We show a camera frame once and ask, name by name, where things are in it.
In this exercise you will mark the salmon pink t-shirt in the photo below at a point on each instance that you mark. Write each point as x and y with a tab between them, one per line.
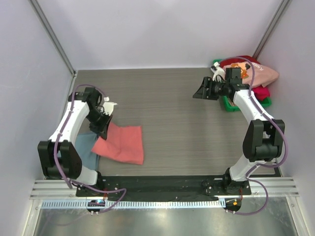
123	144

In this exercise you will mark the left aluminium corner post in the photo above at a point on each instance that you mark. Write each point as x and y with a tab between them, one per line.
51	34

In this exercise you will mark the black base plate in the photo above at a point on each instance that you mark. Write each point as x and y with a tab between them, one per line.
138	187

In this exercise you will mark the folded blue t-shirt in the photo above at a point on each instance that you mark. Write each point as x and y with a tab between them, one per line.
83	145

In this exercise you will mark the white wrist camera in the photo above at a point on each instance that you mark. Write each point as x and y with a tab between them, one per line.
108	106
218	72

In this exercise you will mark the right aluminium corner post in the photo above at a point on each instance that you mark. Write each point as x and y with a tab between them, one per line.
282	8

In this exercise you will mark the red t-shirt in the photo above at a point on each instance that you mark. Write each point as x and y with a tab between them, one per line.
260	92

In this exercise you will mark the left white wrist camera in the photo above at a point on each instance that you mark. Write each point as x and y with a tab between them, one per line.
108	106

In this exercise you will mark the light pink printed t-shirt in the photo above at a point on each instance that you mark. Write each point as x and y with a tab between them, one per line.
263	75

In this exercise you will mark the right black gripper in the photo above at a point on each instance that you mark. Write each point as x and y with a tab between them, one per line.
207	88

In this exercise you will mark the slotted cable duct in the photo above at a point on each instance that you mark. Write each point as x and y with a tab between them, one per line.
98	204

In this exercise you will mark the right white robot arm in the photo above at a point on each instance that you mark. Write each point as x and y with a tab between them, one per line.
263	141

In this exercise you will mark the aluminium corner post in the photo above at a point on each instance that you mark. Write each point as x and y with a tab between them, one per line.
282	8
51	34

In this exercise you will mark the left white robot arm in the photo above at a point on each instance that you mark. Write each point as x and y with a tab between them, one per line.
58	157

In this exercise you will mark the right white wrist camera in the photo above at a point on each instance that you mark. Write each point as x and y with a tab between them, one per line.
218	72

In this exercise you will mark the green plastic bin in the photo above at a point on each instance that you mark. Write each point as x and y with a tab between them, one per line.
267	101

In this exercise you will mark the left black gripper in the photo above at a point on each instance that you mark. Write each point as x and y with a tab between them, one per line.
99	129

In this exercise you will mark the aluminium front rail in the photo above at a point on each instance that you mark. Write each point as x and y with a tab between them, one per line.
276	187

